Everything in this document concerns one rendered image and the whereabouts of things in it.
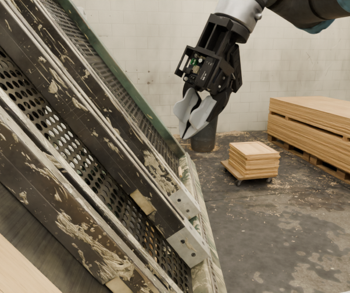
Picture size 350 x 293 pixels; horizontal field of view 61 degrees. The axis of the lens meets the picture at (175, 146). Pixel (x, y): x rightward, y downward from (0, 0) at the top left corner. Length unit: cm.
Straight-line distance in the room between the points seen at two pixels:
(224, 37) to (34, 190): 38
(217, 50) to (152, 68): 503
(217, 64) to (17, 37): 50
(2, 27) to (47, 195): 47
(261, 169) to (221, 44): 321
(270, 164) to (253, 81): 278
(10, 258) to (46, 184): 12
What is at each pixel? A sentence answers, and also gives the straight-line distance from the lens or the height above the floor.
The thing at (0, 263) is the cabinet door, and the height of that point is 127.
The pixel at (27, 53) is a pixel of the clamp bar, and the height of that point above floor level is 150.
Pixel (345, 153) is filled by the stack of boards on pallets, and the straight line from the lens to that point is 416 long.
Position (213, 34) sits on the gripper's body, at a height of 152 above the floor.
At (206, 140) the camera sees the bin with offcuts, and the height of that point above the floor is 20.
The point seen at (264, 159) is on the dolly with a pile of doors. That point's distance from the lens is 364.
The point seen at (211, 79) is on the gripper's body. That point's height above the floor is 145.
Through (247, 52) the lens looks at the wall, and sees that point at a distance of 606.
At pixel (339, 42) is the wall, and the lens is 713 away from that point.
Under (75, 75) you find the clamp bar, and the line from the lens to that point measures 105.
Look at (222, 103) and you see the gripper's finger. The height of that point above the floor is 141.
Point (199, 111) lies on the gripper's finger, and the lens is 53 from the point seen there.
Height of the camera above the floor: 149
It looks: 17 degrees down
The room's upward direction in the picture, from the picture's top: straight up
